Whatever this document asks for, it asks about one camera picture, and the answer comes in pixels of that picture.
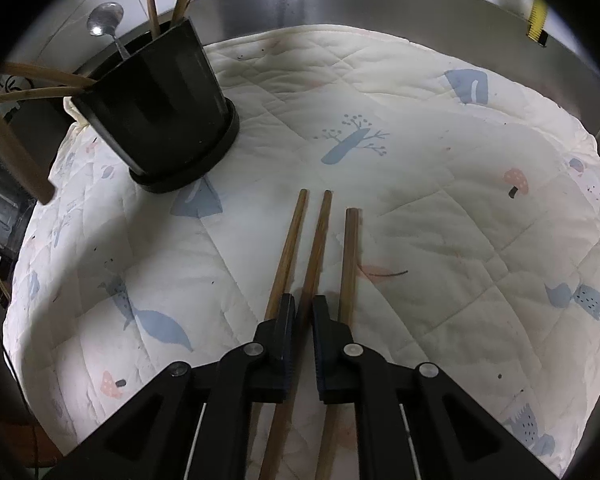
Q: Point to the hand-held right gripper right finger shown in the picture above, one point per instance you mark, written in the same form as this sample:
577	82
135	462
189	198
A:
321	345

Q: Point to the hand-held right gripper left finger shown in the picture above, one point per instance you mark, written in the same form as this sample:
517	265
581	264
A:
285	340

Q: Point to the black utensil holder cup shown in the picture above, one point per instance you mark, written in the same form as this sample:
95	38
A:
160	105

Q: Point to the steel spoon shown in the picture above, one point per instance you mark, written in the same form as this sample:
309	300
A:
105	17

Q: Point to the white quilted printed cloth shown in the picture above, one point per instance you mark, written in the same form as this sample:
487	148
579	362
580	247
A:
430	185

